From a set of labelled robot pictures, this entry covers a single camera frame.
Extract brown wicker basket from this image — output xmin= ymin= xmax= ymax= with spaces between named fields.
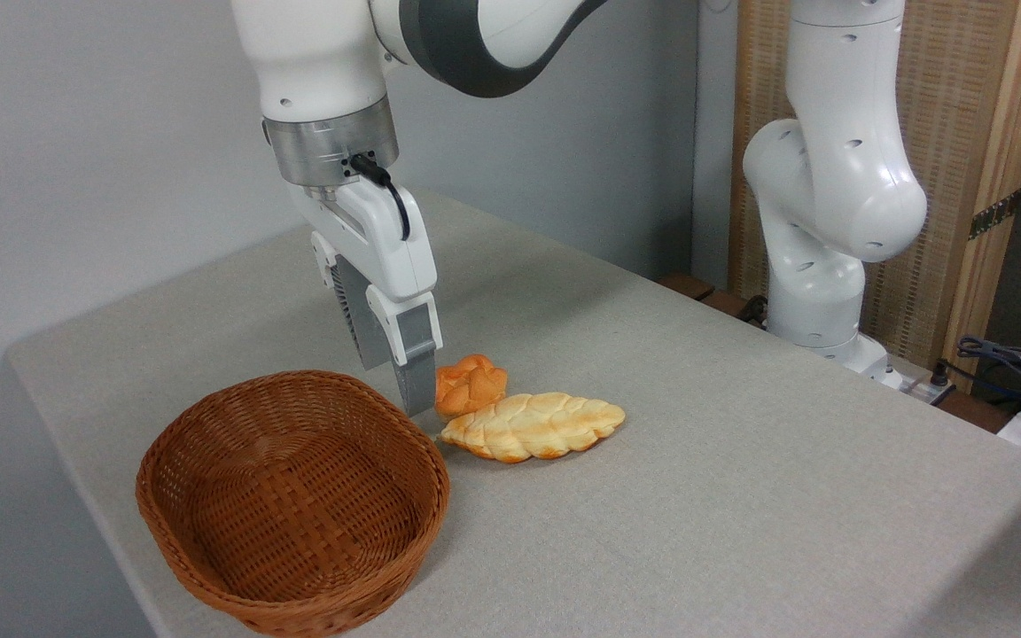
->
xmin=135 ymin=370 xmax=452 ymax=638

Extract wooden woven screen panel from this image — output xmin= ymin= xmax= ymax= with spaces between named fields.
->
xmin=728 ymin=0 xmax=1021 ymax=393

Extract small orange knotted bread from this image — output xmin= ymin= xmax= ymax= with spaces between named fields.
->
xmin=434 ymin=354 xmax=509 ymax=418

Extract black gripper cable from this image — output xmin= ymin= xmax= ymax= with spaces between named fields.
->
xmin=348 ymin=152 xmax=412 ymax=243

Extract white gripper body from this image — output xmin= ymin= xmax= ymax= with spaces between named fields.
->
xmin=287 ymin=175 xmax=439 ymax=303

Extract long pale braided bread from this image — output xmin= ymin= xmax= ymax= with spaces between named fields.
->
xmin=440 ymin=392 xmax=627 ymax=464

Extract brown wooden ledge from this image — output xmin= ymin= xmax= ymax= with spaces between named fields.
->
xmin=656 ymin=272 xmax=770 ymax=327

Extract tangled dark cables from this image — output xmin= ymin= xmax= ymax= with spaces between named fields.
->
xmin=955 ymin=334 xmax=1021 ymax=419

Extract black metal hinge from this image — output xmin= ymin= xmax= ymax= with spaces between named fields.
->
xmin=968 ymin=188 xmax=1021 ymax=241

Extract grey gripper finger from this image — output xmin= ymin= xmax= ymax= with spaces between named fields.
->
xmin=310 ymin=230 xmax=393 ymax=372
xmin=366 ymin=284 xmax=443 ymax=418

